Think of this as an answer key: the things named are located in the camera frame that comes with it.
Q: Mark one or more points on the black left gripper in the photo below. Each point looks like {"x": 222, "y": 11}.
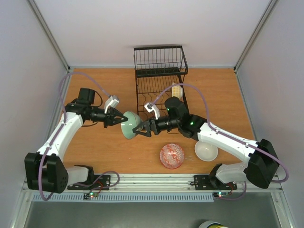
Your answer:
{"x": 115, "y": 112}

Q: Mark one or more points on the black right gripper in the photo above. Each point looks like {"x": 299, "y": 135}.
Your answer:
{"x": 152, "y": 126}

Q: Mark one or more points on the mint green ceramic bowl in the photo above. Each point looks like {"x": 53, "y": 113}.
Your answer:
{"x": 127, "y": 126}

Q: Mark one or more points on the red bowl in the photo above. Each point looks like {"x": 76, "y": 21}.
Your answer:
{"x": 172, "y": 156}

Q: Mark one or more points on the sun pattern ceramic bowl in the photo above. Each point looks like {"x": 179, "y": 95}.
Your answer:
{"x": 176, "y": 91}

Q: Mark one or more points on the black wire dish rack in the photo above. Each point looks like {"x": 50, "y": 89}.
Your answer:
{"x": 156, "y": 68}

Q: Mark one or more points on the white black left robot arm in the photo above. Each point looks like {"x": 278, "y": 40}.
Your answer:
{"x": 45, "y": 170}

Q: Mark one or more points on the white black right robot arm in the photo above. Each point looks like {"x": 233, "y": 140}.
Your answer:
{"x": 258, "y": 159}

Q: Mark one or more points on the white ceramic bowl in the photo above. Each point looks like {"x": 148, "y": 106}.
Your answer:
{"x": 205, "y": 151}

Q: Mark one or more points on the left small circuit board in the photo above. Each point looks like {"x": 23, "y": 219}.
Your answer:
{"x": 89, "y": 196}

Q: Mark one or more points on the small circuit board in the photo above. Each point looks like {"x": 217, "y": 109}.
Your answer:
{"x": 89, "y": 196}
{"x": 221, "y": 194}

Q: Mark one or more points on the right small circuit board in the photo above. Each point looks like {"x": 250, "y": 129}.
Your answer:
{"x": 221, "y": 194}

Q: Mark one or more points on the white yellow round container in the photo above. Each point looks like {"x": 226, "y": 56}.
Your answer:
{"x": 211, "y": 224}

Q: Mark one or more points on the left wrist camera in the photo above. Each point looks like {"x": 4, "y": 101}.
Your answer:
{"x": 111, "y": 102}

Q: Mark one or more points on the aluminium front frame rail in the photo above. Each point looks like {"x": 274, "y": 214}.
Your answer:
{"x": 163, "y": 182}

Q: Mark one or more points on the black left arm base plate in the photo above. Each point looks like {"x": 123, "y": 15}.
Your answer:
{"x": 104, "y": 181}

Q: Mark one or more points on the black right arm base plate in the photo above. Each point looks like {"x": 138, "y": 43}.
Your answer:
{"x": 202, "y": 182}

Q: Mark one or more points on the grey slotted cable duct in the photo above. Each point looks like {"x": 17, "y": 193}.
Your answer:
{"x": 125, "y": 197}

